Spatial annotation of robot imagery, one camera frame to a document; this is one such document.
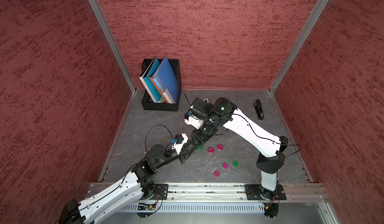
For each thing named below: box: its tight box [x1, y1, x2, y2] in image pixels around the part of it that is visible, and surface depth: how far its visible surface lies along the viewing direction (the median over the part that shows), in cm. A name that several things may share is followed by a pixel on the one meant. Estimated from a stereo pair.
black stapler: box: [253, 99, 264, 120], surface depth 106 cm
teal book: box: [143, 56, 165, 104], surface depth 94 cm
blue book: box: [152, 56, 178, 104], surface depth 99 cm
